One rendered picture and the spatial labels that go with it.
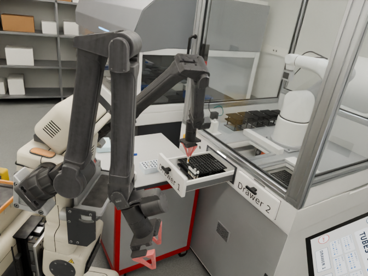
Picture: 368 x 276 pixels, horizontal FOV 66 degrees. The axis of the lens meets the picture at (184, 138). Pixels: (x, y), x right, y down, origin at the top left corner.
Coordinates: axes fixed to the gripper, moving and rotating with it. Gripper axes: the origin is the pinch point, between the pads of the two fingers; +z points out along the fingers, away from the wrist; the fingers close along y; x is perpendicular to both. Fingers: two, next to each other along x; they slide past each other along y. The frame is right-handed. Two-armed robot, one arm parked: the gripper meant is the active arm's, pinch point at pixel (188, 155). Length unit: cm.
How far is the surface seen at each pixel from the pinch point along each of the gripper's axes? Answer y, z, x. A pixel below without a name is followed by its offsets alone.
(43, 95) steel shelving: -2, 73, 378
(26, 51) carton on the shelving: -17, 5, 381
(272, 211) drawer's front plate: 17, 13, -46
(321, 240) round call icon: 2, -1, -75
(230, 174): 19.7, 11.1, -13.7
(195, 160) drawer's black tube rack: 8.5, 7.7, 3.7
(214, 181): 8.8, 12.3, -13.0
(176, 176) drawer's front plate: -11.2, 6.7, -5.5
